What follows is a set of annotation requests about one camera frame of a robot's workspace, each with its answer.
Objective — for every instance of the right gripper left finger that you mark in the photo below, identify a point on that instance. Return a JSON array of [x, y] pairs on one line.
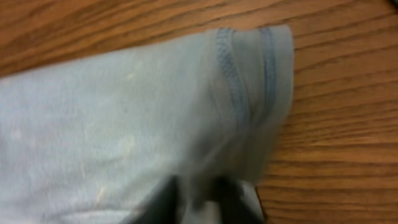
[[162, 208]]

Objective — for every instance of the light blue printed t-shirt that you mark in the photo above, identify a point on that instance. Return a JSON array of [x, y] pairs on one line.
[[94, 139]]

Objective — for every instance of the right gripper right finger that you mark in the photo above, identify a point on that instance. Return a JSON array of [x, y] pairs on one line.
[[234, 210]]

